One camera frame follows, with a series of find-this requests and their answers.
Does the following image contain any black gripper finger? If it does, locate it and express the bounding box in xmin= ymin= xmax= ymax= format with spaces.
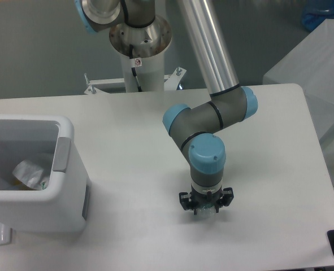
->
xmin=214 ymin=187 xmax=234 ymax=213
xmin=179 ymin=192 xmax=198 ymax=215

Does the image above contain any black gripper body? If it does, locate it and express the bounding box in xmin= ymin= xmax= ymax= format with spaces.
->
xmin=189 ymin=189 xmax=223 ymax=208

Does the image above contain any clear bottle with green label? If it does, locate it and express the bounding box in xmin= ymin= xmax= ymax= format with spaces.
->
xmin=196 ymin=203 xmax=216 ymax=220

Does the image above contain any white plastic wrapper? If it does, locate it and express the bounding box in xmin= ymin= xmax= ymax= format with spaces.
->
xmin=12 ymin=160 xmax=51 ymax=191

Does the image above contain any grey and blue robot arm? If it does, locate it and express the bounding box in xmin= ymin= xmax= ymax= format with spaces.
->
xmin=75 ymin=1 xmax=258 ymax=213

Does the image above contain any white trash can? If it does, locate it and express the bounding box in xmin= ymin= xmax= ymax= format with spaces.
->
xmin=0 ymin=114 xmax=91 ymax=232

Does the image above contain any blue plastic bag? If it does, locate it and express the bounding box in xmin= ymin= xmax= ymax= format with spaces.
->
xmin=301 ymin=0 xmax=334 ymax=32

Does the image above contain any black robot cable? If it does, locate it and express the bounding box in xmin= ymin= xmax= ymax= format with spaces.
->
xmin=128 ymin=43 xmax=143 ymax=93

